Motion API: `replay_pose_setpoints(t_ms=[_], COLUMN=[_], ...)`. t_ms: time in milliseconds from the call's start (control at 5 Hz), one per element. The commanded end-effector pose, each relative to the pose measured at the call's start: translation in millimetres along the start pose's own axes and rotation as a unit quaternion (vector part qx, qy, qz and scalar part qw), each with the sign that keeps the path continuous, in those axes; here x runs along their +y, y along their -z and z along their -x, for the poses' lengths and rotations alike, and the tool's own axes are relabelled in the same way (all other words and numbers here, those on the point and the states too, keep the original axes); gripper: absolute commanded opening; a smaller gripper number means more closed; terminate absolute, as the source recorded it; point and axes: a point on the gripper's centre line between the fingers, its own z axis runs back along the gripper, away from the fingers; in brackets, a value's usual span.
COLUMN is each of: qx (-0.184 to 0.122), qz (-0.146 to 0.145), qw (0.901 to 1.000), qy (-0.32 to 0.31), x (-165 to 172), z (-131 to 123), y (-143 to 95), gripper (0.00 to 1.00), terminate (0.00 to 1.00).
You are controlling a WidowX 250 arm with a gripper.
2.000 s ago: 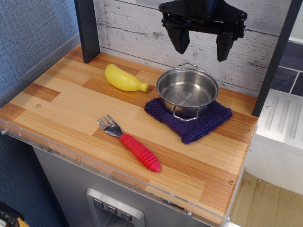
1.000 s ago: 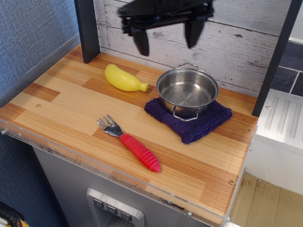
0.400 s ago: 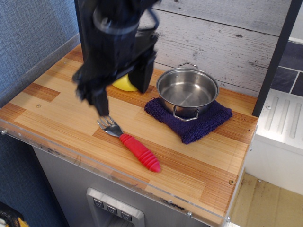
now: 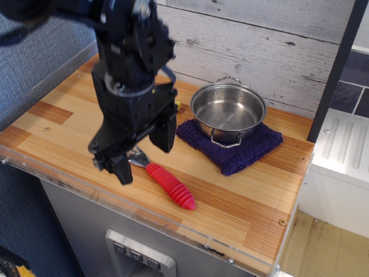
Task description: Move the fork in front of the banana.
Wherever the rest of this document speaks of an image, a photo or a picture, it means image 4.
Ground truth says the stainless steel pot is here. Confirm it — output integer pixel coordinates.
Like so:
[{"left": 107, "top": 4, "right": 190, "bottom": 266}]
[{"left": 190, "top": 76, "right": 268, "bottom": 149}]

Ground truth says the red handled metal fork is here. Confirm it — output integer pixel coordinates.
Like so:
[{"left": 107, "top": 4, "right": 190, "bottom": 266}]
[{"left": 126, "top": 146, "right": 196, "bottom": 211}]

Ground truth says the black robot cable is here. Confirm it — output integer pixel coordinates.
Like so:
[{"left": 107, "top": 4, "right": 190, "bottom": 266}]
[{"left": 0, "top": 17, "right": 35, "bottom": 47}]

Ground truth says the yellow black object corner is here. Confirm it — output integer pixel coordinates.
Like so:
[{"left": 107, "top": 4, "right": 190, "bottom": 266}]
[{"left": 1, "top": 256, "right": 36, "bottom": 277}]

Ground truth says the white toy sink drainer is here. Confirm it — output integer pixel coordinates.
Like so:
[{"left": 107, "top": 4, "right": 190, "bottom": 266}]
[{"left": 311, "top": 108, "right": 368, "bottom": 187}]

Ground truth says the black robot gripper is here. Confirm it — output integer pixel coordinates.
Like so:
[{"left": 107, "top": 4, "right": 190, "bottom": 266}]
[{"left": 88, "top": 65, "right": 177, "bottom": 185}]

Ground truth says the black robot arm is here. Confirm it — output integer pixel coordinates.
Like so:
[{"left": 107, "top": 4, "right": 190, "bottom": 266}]
[{"left": 1, "top": 1, "right": 177, "bottom": 185}]

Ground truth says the purple folded cloth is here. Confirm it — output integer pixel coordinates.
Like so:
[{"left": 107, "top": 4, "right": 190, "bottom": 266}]
[{"left": 176, "top": 119, "right": 283, "bottom": 176}]

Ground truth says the grey toy dispenser panel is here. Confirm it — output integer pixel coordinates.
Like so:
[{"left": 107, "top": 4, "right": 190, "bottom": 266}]
[{"left": 105, "top": 229, "right": 177, "bottom": 276}]

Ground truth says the right dark wooden post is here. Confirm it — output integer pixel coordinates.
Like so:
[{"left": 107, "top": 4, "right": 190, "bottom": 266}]
[{"left": 307, "top": 0, "right": 368, "bottom": 143}]

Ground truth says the yellow plastic banana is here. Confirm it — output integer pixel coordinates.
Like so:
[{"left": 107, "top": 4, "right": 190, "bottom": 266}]
[{"left": 175, "top": 101, "right": 182, "bottom": 111}]

